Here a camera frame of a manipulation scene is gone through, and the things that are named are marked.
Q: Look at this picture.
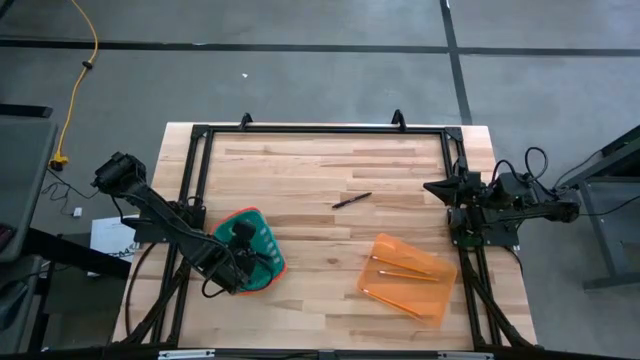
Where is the thin black floor cable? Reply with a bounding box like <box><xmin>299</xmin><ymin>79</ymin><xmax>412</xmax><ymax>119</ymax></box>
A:
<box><xmin>41</xmin><ymin>167</ymin><xmax>101</xmax><ymax>217</ymax></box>

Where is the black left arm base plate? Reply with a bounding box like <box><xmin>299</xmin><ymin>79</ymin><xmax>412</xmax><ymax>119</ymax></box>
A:
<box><xmin>122</xmin><ymin>215</ymin><xmax>206</xmax><ymax>246</ymax></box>

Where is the black pen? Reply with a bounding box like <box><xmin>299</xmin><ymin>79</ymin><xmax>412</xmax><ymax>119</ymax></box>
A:
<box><xmin>331</xmin><ymin>191</ymin><xmax>373</xmax><ymax>210</ymax></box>

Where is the black aluminium table frame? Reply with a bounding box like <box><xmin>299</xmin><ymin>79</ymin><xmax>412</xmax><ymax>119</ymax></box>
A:
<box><xmin>117</xmin><ymin>108</ymin><xmax>539</xmax><ymax>351</ymax></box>

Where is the silver mounting bracket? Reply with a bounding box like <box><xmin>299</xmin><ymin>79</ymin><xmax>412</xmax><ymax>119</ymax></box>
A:
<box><xmin>438</xmin><ymin>351</ymin><xmax>495</xmax><ymax>360</ymax></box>
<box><xmin>157</xmin><ymin>349</ymin><xmax>217</xmax><ymax>360</ymax></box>

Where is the white paper sheet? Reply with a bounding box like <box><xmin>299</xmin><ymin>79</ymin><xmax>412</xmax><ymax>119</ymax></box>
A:
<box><xmin>89</xmin><ymin>214</ymin><xmax>142</xmax><ymax>265</ymax></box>

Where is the dark grey desk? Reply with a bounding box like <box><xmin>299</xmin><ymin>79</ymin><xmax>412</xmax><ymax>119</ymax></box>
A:
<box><xmin>0</xmin><ymin>117</ymin><xmax>60</xmax><ymax>265</ymax></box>

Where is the dark desk support beam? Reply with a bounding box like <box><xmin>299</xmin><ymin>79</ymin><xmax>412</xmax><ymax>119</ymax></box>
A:
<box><xmin>22</xmin><ymin>227</ymin><xmax>132</xmax><ymax>281</ymax></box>

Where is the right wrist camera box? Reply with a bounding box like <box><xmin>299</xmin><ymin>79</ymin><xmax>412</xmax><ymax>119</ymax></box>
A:
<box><xmin>494</xmin><ymin>172</ymin><xmax>527</xmax><ymax>202</ymax></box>

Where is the grey metal table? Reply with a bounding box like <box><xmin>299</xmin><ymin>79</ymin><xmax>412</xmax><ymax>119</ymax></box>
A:
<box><xmin>551</xmin><ymin>123</ymin><xmax>640</xmax><ymax>292</ymax></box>

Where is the yellow extension cord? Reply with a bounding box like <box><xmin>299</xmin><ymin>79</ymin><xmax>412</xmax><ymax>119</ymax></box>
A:
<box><xmin>48</xmin><ymin>0</ymin><xmax>100</xmax><ymax>172</ymax></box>

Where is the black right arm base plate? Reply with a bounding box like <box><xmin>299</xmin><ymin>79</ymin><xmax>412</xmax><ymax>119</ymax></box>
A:
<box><xmin>449</xmin><ymin>207</ymin><xmax>521</xmax><ymax>250</ymax></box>

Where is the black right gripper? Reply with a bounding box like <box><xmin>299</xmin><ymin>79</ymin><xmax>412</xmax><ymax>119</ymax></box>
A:
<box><xmin>423</xmin><ymin>156</ymin><xmax>484</xmax><ymax>231</ymax></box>

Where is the black flat bar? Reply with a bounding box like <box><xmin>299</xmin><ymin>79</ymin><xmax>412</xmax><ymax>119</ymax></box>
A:
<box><xmin>0</xmin><ymin>103</ymin><xmax>54</xmax><ymax>119</ymax></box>

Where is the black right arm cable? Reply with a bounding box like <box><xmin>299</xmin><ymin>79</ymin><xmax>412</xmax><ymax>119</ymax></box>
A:
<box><xmin>491</xmin><ymin>146</ymin><xmax>551</xmax><ymax>192</ymax></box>

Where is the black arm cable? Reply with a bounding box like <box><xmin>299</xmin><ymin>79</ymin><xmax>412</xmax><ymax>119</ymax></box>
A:
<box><xmin>491</xmin><ymin>146</ymin><xmax>551</xmax><ymax>192</ymax></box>
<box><xmin>201</xmin><ymin>256</ymin><xmax>277</xmax><ymax>300</ymax></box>

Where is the thick black floor cable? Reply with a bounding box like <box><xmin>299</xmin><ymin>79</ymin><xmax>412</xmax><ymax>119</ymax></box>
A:
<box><xmin>124</xmin><ymin>242</ymin><xmax>157</xmax><ymax>346</ymax></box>

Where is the green plastic basket orange rim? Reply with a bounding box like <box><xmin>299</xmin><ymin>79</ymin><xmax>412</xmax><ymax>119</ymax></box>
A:
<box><xmin>209</xmin><ymin>206</ymin><xmax>288</xmax><ymax>296</ymax></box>

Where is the orange translucent plastic bin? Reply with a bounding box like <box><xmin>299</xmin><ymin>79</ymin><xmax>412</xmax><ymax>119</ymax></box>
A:
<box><xmin>356</xmin><ymin>232</ymin><xmax>459</xmax><ymax>329</ymax></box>

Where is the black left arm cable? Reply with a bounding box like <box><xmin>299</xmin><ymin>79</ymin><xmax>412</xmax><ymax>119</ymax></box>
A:
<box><xmin>201</xmin><ymin>256</ymin><xmax>277</xmax><ymax>300</ymax></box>

